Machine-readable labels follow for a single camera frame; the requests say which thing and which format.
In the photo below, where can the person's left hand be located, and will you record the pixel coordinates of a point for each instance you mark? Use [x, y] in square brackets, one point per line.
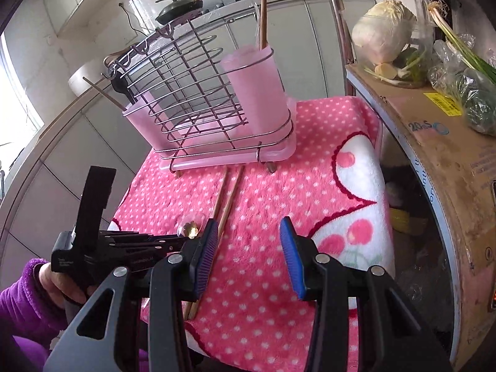
[58, 285]

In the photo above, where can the window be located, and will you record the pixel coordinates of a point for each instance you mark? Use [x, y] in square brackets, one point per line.
[19, 97]

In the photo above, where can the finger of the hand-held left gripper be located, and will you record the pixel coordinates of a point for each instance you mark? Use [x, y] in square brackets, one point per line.
[147, 238]
[155, 248]

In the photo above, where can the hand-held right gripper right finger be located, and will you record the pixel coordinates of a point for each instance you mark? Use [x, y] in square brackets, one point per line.
[292, 255]

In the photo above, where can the clear plastic utensil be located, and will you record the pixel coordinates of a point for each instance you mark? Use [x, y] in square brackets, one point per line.
[256, 23]

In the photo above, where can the pink plastic drip tray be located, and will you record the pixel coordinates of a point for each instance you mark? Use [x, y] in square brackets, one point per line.
[279, 151]

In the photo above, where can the person's left forearm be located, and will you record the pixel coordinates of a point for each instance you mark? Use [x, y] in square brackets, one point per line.
[23, 310]

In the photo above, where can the plastic bag of greens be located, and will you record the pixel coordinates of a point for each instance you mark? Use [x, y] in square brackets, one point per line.
[476, 108]

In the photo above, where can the napa cabbage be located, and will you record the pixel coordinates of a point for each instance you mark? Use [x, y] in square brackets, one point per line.
[383, 31]

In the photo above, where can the cardboard box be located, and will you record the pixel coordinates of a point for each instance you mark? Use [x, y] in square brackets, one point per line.
[445, 170]

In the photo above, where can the black wok with lid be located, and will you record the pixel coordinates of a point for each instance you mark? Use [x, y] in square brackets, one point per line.
[178, 9]

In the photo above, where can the black spoon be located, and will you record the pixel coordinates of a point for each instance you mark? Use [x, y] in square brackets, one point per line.
[118, 85]

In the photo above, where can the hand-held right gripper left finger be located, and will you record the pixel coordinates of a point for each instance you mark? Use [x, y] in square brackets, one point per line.
[203, 255]

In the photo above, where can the white rice cooker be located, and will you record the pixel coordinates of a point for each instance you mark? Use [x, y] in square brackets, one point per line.
[83, 81]

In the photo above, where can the dark wooden chopstick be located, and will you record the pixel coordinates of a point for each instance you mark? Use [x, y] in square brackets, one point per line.
[104, 93]

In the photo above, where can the wall cabinet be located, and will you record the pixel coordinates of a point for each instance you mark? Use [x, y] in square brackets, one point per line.
[77, 0]

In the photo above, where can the kitchen counter cabinets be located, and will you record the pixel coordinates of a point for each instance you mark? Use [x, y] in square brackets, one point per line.
[317, 46]

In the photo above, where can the small pink plastic cup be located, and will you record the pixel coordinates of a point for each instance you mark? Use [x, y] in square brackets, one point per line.
[252, 81]

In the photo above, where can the pink polka dot blanket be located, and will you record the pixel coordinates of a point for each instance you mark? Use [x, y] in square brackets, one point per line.
[271, 186]

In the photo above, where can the metal shelving unit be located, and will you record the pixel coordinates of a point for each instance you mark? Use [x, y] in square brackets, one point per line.
[335, 0]

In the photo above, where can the yellow plastic item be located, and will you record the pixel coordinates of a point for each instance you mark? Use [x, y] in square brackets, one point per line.
[401, 221]

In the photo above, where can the large pink plastic cup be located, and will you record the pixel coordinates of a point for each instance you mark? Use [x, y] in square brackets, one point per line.
[133, 116]

